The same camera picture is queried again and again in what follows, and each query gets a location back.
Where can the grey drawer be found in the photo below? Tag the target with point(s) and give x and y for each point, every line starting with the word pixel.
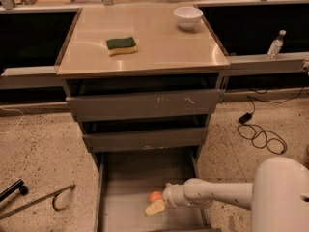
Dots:
pixel 143 105
pixel 144 140
pixel 125 182

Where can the grey top drawer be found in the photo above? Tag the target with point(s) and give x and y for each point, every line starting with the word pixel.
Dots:
pixel 143 105

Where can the grey drawer cabinet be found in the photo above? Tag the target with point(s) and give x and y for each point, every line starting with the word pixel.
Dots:
pixel 167 59

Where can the green yellow sponge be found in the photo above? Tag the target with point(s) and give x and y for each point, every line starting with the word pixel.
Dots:
pixel 121 46

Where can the clear water bottle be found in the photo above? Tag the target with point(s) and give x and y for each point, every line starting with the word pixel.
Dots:
pixel 276 45

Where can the orange fruit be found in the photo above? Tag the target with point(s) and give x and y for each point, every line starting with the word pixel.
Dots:
pixel 155 196

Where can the metal rod with hook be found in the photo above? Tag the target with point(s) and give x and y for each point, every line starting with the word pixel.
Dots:
pixel 53 195

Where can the white bowl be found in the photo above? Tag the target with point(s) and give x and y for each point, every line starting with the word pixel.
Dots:
pixel 187 17

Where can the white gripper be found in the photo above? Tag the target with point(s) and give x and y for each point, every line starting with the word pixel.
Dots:
pixel 171 194

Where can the black caster leg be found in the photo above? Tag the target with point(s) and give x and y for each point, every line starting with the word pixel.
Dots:
pixel 18 185

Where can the grey middle drawer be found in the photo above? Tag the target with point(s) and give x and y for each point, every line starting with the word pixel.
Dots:
pixel 144 140

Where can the grey bottom drawer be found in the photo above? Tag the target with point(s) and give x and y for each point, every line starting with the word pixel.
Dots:
pixel 125 182

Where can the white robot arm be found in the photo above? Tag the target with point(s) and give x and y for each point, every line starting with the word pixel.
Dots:
pixel 278 198

